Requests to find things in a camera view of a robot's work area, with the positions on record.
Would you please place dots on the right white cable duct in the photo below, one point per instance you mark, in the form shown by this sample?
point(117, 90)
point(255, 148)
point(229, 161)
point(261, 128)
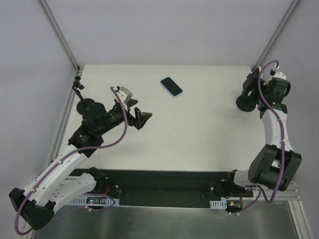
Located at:
point(222, 204)

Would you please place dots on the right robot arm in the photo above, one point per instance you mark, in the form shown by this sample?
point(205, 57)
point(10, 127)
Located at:
point(267, 98)

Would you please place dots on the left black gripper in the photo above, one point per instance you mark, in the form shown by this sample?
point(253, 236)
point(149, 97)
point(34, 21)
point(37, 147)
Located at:
point(133, 117)

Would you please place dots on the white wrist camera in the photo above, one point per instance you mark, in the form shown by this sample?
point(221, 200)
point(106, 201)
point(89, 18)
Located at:
point(122, 93)
point(275, 72)

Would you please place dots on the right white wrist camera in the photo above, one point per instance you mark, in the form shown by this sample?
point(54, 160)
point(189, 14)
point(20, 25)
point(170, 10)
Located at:
point(275, 72)

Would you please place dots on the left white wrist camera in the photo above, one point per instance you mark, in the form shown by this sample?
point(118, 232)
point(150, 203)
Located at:
point(122, 93)

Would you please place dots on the blue case phone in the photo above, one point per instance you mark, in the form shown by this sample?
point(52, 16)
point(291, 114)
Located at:
point(171, 87)

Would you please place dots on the black phone stand two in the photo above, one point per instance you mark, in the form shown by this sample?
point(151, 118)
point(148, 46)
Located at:
point(245, 104)

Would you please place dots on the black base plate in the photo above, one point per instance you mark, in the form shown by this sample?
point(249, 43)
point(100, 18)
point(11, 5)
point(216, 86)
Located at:
point(176, 189)

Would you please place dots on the left white cable duct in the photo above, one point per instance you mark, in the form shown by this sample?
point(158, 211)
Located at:
point(86, 200)

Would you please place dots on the right aluminium frame post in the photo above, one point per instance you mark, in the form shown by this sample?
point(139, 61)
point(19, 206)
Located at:
point(292, 8)

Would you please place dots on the left aluminium frame post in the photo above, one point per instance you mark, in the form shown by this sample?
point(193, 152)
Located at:
point(58, 33)

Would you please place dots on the pink case phone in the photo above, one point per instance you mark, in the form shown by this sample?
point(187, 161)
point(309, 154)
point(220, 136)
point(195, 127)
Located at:
point(250, 84)

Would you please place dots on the aluminium frame post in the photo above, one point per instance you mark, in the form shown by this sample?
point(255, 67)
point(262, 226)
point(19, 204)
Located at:
point(58, 33)
point(292, 8)

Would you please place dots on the white cable duct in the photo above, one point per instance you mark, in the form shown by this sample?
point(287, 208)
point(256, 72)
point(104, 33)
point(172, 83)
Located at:
point(86, 200)
point(222, 204)

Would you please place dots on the black phone stand one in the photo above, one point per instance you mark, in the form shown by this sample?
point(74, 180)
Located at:
point(85, 103)

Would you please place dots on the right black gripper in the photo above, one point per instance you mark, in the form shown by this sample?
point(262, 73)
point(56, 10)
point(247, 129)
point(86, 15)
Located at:
point(251, 81)

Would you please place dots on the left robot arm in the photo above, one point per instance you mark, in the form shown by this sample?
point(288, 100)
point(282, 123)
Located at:
point(38, 202)

